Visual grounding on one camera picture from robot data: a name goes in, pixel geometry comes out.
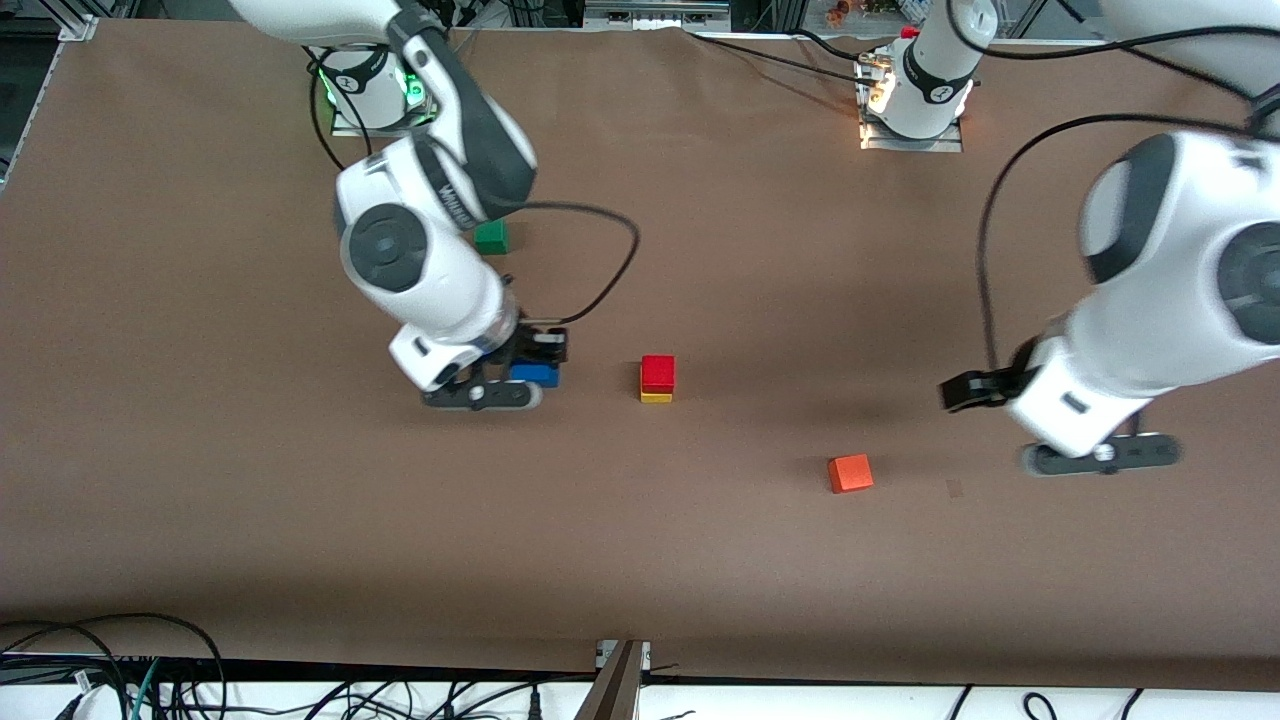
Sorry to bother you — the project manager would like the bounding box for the brown paper table cover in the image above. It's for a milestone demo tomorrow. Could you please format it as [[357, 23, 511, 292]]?
[[0, 18, 1280, 691]]

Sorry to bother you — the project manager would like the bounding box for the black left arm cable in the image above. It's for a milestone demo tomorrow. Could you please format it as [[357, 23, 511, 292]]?
[[945, 0, 1280, 374]]

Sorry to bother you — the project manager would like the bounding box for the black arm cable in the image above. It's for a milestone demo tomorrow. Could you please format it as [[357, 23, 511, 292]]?
[[945, 0, 1280, 374], [309, 70, 642, 329]]

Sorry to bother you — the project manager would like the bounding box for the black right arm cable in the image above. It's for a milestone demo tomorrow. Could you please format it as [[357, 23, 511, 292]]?
[[309, 70, 642, 329]]

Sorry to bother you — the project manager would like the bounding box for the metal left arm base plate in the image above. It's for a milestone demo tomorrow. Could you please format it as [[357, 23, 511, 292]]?
[[857, 55, 965, 153]]

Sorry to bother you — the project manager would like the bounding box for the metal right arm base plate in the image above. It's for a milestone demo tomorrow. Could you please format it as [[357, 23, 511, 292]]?
[[330, 98, 442, 139]]

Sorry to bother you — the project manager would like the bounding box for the metal bracket post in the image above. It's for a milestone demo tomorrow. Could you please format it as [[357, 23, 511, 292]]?
[[575, 640, 652, 720]]

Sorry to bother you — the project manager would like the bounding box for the silver aluminium rail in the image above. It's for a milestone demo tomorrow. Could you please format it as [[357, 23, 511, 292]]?
[[584, 0, 732, 27]]

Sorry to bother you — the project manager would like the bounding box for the black table cable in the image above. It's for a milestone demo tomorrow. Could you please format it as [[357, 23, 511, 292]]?
[[685, 30, 881, 87], [790, 28, 881, 63]]

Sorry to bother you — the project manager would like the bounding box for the black looped floor cable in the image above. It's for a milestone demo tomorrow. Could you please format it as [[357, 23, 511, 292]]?
[[0, 612, 230, 720]]

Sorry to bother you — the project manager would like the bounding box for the green floor cable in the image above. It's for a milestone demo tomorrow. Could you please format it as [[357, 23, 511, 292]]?
[[127, 657, 162, 720]]

